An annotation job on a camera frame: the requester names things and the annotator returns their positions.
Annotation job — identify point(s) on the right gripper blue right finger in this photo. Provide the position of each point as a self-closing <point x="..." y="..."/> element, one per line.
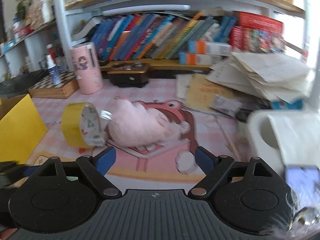
<point x="205" y="160"/>

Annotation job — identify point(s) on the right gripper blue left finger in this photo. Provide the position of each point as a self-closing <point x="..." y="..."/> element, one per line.
<point x="105" y="160"/>

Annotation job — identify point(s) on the pink plush toy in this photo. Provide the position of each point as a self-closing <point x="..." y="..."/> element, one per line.
<point x="134" y="124"/>

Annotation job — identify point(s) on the pink cartoon desk mat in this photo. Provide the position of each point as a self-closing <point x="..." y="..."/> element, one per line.
<point x="162" y="165"/>

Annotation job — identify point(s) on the yellow tape roll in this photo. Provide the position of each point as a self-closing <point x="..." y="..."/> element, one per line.
<point x="80" y="125"/>

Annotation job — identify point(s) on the yellow cardboard box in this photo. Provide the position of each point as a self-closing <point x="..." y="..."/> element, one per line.
<point x="21" y="128"/>

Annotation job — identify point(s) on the small grey foil packet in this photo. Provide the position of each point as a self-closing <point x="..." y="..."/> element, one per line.
<point x="229" y="107"/>

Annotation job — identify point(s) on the yellow booklet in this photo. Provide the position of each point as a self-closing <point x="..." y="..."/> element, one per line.
<point x="201" y="93"/>

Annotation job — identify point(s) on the wooden chess board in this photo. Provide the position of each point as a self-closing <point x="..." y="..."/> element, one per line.
<point x="46" y="89"/>

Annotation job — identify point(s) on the dark brown wooden box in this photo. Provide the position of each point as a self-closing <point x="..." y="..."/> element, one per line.
<point x="129" y="74"/>

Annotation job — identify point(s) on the pink cartoon cylinder container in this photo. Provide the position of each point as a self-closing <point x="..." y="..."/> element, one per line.
<point x="86" y="68"/>

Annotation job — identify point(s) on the smartphone with lit screen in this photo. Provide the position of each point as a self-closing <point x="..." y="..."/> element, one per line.
<point x="304" y="181"/>

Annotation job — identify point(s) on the lower orange white box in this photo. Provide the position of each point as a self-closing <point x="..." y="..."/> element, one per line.
<point x="198" y="59"/>

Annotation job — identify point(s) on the orange white box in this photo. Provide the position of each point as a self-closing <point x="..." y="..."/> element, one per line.
<point x="198" y="59"/>
<point x="209" y="48"/>

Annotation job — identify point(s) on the stack of loose papers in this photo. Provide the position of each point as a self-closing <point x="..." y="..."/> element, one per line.
<point x="273" y="76"/>

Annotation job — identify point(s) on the upper orange white box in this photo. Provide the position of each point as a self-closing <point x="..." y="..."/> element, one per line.
<point x="209" y="48"/>

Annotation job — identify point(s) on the white spray bottle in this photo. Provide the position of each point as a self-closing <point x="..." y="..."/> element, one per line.
<point x="53" y="70"/>

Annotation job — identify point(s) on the row of colourful books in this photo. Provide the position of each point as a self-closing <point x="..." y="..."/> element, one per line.
<point x="156" y="35"/>

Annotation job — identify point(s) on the white bookshelf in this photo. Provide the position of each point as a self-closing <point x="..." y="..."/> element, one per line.
<point x="68" y="17"/>

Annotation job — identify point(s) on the red boxed book set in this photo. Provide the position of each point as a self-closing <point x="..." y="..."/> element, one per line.
<point x="257" y="33"/>

